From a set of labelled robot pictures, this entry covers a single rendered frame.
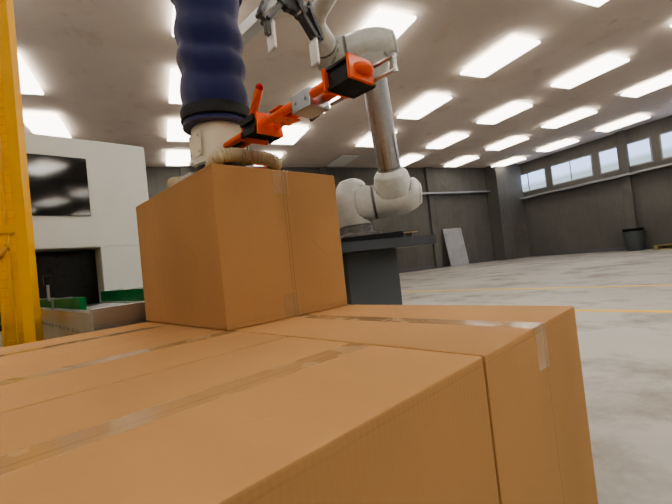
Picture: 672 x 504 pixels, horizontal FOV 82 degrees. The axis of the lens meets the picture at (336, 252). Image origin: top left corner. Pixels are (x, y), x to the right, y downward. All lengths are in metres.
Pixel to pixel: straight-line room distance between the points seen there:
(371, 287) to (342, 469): 1.36
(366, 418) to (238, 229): 0.70
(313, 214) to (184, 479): 0.90
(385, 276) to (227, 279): 0.90
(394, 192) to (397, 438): 1.39
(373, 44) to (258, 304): 1.07
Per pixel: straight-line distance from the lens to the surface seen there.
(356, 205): 1.72
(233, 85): 1.35
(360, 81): 0.88
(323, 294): 1.13
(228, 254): 0.97
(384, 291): 1.70
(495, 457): 0.58
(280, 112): 1.05
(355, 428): 0.35
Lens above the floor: 0.68
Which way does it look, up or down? 1 degrees up
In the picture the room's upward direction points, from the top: 6 degrees counter-clockwise
